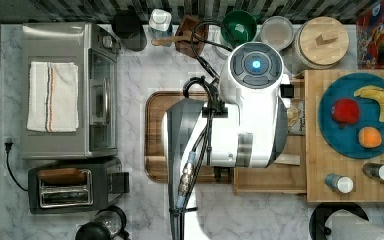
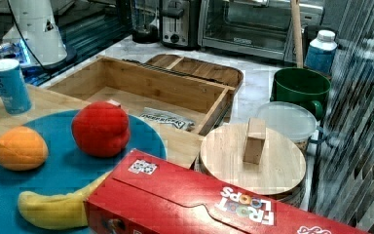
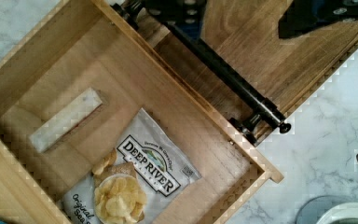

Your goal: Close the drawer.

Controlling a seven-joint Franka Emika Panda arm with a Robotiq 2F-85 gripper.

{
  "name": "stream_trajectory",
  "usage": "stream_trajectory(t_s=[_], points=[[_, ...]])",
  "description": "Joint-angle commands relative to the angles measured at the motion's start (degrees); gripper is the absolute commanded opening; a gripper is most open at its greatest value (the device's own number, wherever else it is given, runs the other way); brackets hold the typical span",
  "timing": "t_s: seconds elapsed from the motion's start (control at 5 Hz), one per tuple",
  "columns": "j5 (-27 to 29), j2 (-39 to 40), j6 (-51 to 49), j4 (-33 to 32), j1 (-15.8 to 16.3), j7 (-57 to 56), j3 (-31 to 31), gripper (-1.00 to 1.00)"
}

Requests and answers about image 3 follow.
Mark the wooden cutting board tray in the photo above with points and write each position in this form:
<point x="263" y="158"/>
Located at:
<point x="244" y="33"/>

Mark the Deep River chips bag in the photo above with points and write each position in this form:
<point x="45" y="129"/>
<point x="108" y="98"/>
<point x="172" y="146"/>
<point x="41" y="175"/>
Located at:
<point x="135" y="182"/>

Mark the clear plastic lid container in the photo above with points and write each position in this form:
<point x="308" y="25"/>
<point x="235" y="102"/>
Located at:
<point x="328" y="209"/>

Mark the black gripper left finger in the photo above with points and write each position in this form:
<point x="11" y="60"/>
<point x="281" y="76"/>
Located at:
<point x="185" y="15"/>

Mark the wooden drawer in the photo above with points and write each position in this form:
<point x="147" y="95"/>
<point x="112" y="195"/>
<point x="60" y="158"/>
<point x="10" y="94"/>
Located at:
<point x="80" y="44"/>

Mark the wooden drawer cabinet top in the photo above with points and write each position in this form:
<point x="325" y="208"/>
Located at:
<point x="22" y="201"/>

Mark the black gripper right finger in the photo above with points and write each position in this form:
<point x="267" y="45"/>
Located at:
<point x="305" y="16"/>

